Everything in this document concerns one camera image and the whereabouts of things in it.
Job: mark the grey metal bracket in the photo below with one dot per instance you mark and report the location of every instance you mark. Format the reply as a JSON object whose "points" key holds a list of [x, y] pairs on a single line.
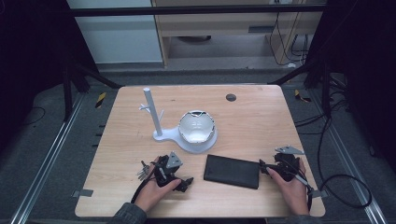
{"points": [[320, 194], [83, 193]]}

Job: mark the black metal stand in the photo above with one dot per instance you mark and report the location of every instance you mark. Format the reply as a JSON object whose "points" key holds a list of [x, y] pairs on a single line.
{"points": [[67, 93], [325, 90]]}

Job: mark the aluminium floor rail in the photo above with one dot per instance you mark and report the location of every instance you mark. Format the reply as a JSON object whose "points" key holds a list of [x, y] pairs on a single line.
{"points": [[49, 158], [351, 165]]}

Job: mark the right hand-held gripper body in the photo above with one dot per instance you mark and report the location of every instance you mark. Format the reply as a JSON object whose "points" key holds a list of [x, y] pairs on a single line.
{"points": [[285, 161]]}

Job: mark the dark curtain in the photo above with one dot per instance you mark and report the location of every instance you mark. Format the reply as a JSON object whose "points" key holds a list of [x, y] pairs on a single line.
{"points": [[31, 46], [367, 62]]}

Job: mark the person's left hand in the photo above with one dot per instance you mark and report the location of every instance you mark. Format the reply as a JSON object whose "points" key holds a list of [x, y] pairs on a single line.
{"points": [[152, 194]]}

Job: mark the light wooden desk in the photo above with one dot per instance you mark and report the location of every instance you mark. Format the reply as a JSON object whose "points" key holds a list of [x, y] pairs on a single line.
{"points": [[218, 23]]}

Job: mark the white key holder stand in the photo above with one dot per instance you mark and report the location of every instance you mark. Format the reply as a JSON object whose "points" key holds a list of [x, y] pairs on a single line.
{"points": [[154, 113]]}

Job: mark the black horizontal frame bar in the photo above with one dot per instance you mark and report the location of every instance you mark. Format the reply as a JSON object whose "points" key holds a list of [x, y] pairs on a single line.
{"points": [[186, 10]]}

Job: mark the white cabinet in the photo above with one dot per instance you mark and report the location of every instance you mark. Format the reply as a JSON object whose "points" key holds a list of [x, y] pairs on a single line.
{"points": [[118, 37]]}

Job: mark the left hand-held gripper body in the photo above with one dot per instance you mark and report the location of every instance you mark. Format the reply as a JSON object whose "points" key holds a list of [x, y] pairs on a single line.
{"points": [[169, 161]]}

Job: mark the black leather wallet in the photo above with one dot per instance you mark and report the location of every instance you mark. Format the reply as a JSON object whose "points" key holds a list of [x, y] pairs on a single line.
{"points": [[232, 171]]}

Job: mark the bunch of metal keys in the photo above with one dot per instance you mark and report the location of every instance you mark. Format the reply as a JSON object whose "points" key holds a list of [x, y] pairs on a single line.
{"points": [[144, 172]]}

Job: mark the person's right hand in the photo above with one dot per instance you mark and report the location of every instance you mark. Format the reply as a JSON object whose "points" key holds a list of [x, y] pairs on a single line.
{"points": [[291, 193]]}

